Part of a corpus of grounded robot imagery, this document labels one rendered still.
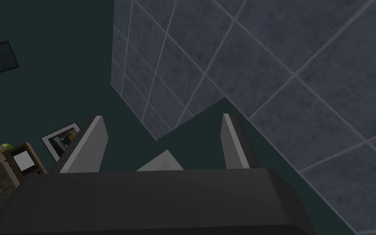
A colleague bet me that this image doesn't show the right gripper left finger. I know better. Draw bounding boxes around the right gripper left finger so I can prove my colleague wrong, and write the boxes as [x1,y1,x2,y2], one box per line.
[51,115,109,173]

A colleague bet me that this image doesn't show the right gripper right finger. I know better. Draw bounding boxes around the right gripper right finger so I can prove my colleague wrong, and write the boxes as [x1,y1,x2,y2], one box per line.
[220,113,261,170]

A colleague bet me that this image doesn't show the white framed wall picture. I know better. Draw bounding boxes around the white framed wall picture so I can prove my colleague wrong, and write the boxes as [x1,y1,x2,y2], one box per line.
[41,122,81,163]

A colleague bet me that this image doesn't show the brown wooden picture frame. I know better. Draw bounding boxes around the brown wooden picture frame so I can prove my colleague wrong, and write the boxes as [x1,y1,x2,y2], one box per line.
[4,142,48,183]

